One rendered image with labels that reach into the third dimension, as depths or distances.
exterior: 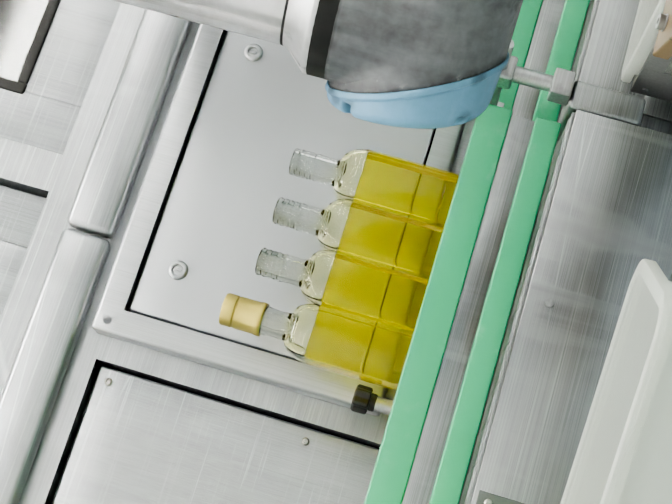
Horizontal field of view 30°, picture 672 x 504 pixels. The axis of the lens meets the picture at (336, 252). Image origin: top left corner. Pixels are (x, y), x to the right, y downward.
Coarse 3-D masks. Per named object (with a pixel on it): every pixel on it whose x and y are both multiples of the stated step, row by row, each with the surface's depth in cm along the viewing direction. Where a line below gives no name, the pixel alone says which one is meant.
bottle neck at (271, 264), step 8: (264, 248) 130; (264, 256) 129; (272, 256) 129; (280, 256) 129; (288, 256) 129; (256, 264) 129; (264, 264) 129; (272, 264) 129; (280, 264) 129; (288, 264) 129; (296, 264) 129; (256, 272) 130; (264, 272) 129; (272, 272) 129; (280, 272) 129; (288, 272) 129; (296, 272) 129; (280, 280) 129; (288, 280) 129; (296, 280) 129
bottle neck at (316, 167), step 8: (296, 152) 133; (304, 152) 133; (296, 160) 132; (304, 160) 132; (312, 160) 132; (320, 160) 132; (328, 160) 132; (336, 160) 133; (296, 168) 132; (304, 168) 132; (312, 168) 132; (320, 168) 132; (328, 168) 132; (296, 176) 134; (304, 176) 133; (312, 176) 132; (320, 176) 132; (328, 176) 132; (328, 184) 133
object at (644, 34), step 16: (640, 0) 125; (656, 0) 124; (640, 16) 124; (656, 16) 107; (640, 32) 123; (656, 32) 110; (640, 48) 113; (624, 64) 123; (640, 64) 118; (624, 80) 120
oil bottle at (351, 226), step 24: (336, 216) 129; (360, 216) 129; (384, 216) 129; (408, 216) 129; (336, 240) 128; (360, 240) 128; (384, 240) 128; (408, 240) 128; (432, 240) 128; (408, 264) 128; (432, 264) 127
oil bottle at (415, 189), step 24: (336, 168) 132; (360, 168) 130; (384, 168) 130; (408, 168) 130; (432, 168) 130; (336, 192) 132; (360, 192) 130; (384, 192) 130; (408, 192) 130; (432, 192) 130; (432, 216) 129
